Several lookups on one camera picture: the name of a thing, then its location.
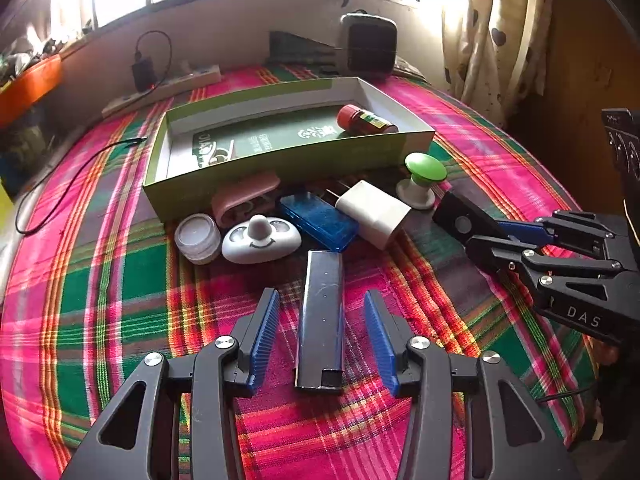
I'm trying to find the green and white knob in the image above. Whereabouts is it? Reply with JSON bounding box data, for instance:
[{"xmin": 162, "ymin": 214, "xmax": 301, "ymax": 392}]
[{"xmin": 396, "ymin": 152, "xmax": 448, "ymax": 211}]

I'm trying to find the dark folded cloth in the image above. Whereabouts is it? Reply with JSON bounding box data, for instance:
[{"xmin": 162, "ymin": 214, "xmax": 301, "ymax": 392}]
[{"xmin": 267, "ymin": 30, "xmax": 346, "ymax": 73}]

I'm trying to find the pink plastic holder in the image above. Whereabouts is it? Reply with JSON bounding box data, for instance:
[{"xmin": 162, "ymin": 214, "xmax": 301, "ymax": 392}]
[{"xmin": 210, "ymin": 170, "xmax": 281, "ymax": 226}]

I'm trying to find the red-capped small bottle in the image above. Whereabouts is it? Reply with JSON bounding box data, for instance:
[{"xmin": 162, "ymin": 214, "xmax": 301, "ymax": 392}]
[{"xmin": 336, "ymin": 104, "xmax": 399, "ymax": 136}]

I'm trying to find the black case with button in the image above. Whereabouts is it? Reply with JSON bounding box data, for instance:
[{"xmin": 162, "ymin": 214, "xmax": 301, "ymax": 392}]
[{"xmin": 432, "ymin": 192, "xmax": 508, "ymax": 256}]

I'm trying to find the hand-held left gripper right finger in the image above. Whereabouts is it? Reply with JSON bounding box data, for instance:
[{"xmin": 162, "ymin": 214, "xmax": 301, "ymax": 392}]
[{"xmin": 363, "ymin": 290, "xmax": 583, "ymax": 480}]

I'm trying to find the white smiley-face gadget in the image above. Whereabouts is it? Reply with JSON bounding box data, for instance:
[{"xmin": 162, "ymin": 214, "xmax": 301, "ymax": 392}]
[{"xmin": 221, "ymin": 214, "xmax": 302, "ymax": 264}]

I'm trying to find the pink green plaid blanket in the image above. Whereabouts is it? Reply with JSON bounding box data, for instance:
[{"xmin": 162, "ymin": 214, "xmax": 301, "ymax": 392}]
[{"xmin": 0, "ymin": 62, "xmax": 601, "ymax": 480}]

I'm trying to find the blue translucent case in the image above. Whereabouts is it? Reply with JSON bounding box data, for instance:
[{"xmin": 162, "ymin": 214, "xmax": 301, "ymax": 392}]
[{"xmin": 279, "ymin": 192, "xmax": 360, "ymax": 252}]

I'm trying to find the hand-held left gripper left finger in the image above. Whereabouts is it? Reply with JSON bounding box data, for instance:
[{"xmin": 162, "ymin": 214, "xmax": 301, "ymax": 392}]
[{"xmin": 60, "ymin": 287, "xmax": 281, "ymax": 480}]

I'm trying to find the grey fan heater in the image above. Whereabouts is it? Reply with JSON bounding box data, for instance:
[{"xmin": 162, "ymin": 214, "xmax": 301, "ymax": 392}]
[{"xmin": 339, "ymin": 10, "xmax": 398, "ymax": 81}]

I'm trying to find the white power strip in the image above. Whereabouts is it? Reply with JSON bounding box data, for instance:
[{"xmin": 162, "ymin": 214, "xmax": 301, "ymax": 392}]
[{"xmin": 101, "ymin": 64, "xmax": 222, "ymax": 116}]

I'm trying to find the brown wooden cabinet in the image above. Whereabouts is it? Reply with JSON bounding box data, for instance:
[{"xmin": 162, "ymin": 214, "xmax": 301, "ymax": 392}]
[{"xmin": 505, "ymin": 0, "xmax": 640, "ymax": 196}]

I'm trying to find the patterned cream curtain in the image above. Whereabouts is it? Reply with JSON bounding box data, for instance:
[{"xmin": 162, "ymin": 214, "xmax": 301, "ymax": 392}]
[{"xmin": 441, "ymin": 0, "xmax": 556, "ymax": 128}]

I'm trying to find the black adapter cable loop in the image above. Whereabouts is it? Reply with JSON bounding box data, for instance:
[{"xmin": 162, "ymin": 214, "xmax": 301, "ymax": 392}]
[{"xmin": 134, "ymin": 30, "xmax": 174, "ymax": 92}]

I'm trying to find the green cardboard box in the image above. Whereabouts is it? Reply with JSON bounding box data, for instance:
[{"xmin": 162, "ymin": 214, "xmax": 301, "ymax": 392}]
[{"xmin": 142, "ymin": 76, "xmax": 436, "ymax": 223}]

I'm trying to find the small clear plastic jar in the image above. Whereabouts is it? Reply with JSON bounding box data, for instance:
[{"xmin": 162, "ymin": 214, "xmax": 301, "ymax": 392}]
[{"xmin": 174, "ymin": 213, "xmax": 222, "ymax": 266}]

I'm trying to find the white charger plug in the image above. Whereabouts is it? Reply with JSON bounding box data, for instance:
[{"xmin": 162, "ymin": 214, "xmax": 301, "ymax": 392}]
[{"xmin": 327, "ymin": 180, "xmax": 413, "ymax": 251}]

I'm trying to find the black power adapter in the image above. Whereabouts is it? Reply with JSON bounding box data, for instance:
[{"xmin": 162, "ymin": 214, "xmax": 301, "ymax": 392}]
[{"xmin": 131, "ymin": 57, "xmax": 157, "ymax": 92}]

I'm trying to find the black rectangular bar device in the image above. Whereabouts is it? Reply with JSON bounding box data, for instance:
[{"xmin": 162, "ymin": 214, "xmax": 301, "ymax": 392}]
[{"xmin": 294, "ymin": 249, "xmax": 346, "ymax": 392}]

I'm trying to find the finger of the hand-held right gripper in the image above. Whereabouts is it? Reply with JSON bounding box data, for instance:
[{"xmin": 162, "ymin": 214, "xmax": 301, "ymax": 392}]
[
  {"xmin": 497, "ymin": 210, "xmax": 618, "ymax": 261},
  {"xmin": 464, "ymin": 234, "xmax": 640, "ymax": 346}
]

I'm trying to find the orange plastic tray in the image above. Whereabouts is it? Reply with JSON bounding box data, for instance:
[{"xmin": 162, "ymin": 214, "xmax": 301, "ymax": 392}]
[{"xmin": 0, "ymin": 55, "xmax": 65, "ymax": 126}]

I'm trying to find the thin black cable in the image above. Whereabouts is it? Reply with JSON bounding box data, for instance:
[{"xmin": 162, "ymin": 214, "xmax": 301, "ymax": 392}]
[{"xmin": 15, "ymin": 137, "xmax": 148, "ymax": 235}]

